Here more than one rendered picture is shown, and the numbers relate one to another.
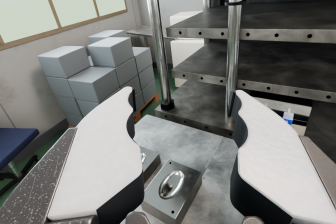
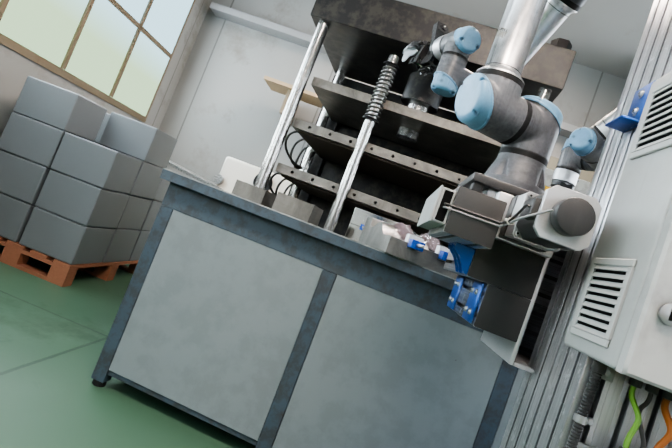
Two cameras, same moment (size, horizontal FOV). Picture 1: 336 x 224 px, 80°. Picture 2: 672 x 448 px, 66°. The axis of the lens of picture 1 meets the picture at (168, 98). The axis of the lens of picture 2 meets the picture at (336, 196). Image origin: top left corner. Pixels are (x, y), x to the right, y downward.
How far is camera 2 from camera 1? 177 cm
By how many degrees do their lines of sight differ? 42
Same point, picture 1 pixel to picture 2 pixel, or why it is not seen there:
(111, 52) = (153, 137)
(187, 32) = (317, 130)
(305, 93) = (403, 212)
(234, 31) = (364, 139)
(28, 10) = (51, 19)
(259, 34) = (380, 152)
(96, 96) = (108, 176)
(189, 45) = not seen: hidden behind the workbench
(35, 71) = not seen: outside the picture
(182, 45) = not seen: hidden behind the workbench
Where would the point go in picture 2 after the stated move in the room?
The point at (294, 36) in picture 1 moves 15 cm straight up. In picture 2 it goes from (405, 161) to (415, 133)
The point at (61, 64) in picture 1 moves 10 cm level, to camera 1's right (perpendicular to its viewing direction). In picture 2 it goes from (74, 107) to (93, 114)
